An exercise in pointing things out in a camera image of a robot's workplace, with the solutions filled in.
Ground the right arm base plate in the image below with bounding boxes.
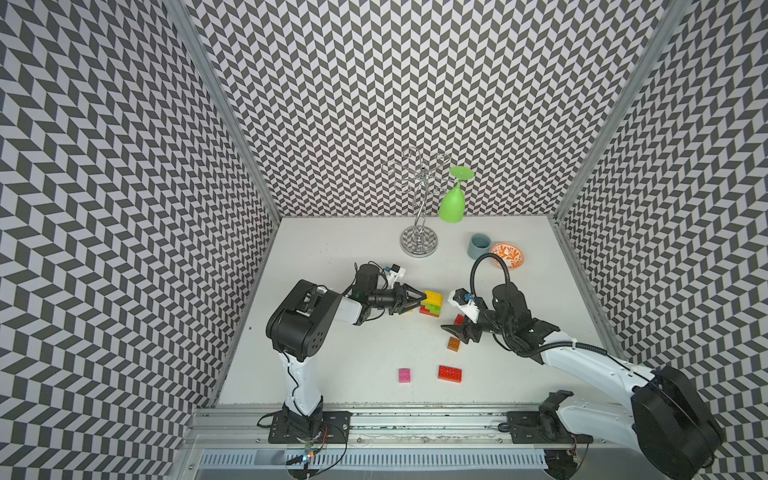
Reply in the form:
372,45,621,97
504,411,594,446

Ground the red long lego brick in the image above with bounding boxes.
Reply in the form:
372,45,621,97
437,365,463,383
419,306,440,318

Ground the chrome mug tree stand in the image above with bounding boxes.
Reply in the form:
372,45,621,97
386,147,450,258

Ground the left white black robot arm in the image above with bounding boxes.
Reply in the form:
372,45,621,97
266,261,427,418

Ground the green plastic wine glass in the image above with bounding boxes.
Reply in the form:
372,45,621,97
438,166,474,223

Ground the red long lego brick front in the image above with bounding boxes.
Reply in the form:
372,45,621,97
437,365,463,383

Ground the green lego brick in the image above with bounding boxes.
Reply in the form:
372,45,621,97
422,303,441,314

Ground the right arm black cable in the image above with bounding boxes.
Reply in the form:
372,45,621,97
469,252,512,301

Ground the aluminium front rail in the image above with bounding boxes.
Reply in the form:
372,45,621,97
179,404,682,451

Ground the brown lego brick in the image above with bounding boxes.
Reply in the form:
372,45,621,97
447,338,461,352

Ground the grey blue cup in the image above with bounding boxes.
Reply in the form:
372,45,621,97
467,233,492,260

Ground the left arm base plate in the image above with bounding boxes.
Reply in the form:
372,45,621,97
268,410,351,444

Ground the orange patterned small bowl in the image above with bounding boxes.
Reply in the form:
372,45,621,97
490,242,525,270

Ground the yellow long lego brick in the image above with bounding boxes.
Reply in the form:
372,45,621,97
423,291,443,305

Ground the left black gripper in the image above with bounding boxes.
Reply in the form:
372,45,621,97
369,282,427,315

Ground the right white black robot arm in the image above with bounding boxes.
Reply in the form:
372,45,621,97
444,283,726,479

